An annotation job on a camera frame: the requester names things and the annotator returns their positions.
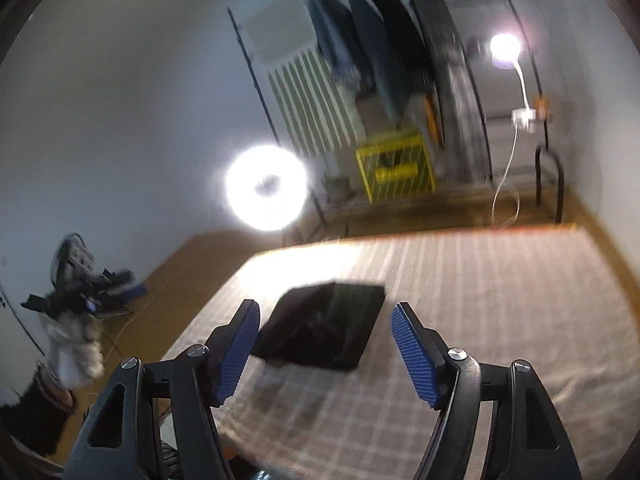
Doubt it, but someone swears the white clip lamp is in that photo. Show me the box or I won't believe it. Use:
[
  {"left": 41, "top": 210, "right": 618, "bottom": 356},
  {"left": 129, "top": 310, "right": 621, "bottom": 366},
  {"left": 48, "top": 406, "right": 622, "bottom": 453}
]
[{"left": 489, "top": 34, "right": 538, "bottom": 133}]

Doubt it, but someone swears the hanging black coat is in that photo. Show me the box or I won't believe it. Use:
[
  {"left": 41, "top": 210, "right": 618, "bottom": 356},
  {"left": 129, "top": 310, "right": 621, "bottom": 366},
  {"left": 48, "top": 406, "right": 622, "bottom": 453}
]
[{"left": 394, "top": 0, "right": 485, "bottom": 186}]

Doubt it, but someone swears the black clothes rack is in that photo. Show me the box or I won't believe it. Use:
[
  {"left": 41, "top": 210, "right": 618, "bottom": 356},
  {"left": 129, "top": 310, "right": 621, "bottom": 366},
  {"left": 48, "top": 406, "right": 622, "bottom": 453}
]
[{"left": 227, "top": 0, "right": 551, "bottom": 243}]

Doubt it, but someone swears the black metal chair frame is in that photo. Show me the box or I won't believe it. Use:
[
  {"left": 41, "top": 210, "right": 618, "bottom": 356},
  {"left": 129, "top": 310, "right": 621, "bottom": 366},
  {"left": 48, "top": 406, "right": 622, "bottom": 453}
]
[{"left": 534, "top": 144, "right": 567, "bottom": 226}]

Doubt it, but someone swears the person's left hand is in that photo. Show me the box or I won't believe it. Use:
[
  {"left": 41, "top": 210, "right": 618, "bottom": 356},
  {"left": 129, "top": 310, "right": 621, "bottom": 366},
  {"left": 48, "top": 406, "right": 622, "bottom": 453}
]
[{"left": 45, "top": 311, "right": 106, "bottom": 391}]

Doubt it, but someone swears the white radiator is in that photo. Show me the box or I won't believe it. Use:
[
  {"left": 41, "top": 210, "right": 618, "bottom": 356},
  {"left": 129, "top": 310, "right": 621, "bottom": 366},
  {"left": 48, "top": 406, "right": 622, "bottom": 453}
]
[{"left": 266, "top": 51, "right": 366, "bottom": 160}]

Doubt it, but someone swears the hanging black garment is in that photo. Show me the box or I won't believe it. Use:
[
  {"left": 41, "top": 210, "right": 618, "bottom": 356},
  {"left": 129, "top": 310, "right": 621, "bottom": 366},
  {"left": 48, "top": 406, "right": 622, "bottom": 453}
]
[{"left": 364, "top": 0, "right": 442, "bottom": 113}]

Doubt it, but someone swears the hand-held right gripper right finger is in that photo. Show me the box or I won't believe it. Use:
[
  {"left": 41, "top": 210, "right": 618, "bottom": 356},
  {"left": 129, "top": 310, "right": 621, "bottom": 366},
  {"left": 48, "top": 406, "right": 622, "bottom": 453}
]
[{"left": 391, "top": 302, "right": 583, "bottom": 480}]

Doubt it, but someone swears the white lamp cable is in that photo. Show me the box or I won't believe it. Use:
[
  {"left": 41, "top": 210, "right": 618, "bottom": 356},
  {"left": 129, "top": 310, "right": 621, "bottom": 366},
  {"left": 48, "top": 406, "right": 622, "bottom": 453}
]
[{"left": 491, "top": 125, "right": 522, "bottom": 227}]

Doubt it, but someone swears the black garment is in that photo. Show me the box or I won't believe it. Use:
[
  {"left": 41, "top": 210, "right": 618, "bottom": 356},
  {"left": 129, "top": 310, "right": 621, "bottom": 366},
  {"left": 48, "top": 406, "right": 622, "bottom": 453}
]
[
  {"left": 364, "top": 0, "right": 442, "bottom": 113},
  {"left": 251, "top": 282, "right": 387, "bottom": 372}
]

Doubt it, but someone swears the ring light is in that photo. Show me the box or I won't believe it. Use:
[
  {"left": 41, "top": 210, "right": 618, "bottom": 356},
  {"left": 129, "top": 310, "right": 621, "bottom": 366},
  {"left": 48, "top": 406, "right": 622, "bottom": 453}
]
[{"left": 224, "top": 144, "right": 310, "bottom": 248}]

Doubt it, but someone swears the person's left forearm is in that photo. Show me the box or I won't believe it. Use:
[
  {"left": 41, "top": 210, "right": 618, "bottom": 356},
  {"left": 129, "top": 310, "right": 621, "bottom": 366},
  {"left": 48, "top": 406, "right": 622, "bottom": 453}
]
[{"left": 0, "top": 362, "right": 81, "bottom": 458}]

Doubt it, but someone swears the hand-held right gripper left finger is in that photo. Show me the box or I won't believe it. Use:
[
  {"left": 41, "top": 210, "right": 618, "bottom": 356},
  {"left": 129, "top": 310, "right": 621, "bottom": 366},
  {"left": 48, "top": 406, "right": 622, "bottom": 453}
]
[{"left": 65, "top": 299, "right": 262, "bottom": 480}]

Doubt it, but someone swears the beige plaid blanket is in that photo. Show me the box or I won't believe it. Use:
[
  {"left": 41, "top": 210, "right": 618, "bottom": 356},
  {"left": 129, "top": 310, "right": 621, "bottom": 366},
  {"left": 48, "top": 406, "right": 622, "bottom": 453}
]
[{"left": 160, "top": 227, "right": 638, "bottom": 480}]

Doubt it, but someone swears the yellow crate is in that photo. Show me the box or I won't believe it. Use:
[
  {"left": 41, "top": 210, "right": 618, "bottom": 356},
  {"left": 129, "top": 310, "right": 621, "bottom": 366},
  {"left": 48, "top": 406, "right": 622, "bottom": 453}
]
[{"left": 355, "top": 129, "right": 437, "bottom": 206}]

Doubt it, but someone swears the hanging dark blue garment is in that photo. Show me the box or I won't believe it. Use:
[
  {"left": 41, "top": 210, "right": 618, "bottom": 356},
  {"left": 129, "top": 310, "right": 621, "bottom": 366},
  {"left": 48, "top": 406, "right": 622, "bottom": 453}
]
[{"left": 344, "top": 0, "right": 410, "bottom": 120}]

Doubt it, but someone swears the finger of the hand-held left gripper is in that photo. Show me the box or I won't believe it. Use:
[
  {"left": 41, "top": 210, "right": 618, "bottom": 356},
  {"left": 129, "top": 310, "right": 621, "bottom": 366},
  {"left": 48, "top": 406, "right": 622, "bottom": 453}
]
[{"left": 101, "top": 269, "right": 149, "bottom": 304}]

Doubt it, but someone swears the hanging denim shirt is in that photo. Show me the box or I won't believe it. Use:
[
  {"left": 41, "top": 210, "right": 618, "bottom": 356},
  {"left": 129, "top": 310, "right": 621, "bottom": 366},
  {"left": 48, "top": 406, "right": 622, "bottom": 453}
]
[{"left": 306, "top": 0, "right": 363, "bottom": 97}]

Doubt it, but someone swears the grey bucket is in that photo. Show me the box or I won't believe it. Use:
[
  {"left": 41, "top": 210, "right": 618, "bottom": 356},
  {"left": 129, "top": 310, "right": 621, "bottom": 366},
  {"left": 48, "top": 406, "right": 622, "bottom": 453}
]
[{"left": 324, "top": 174, "right": 352, "bottom": 202}]

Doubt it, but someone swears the orange cloth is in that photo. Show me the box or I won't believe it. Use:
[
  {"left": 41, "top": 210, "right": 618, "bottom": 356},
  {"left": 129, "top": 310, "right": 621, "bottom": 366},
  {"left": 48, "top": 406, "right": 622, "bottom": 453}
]
[{"left": 424, "top": 94, "right": 440, "bottom": 143}]

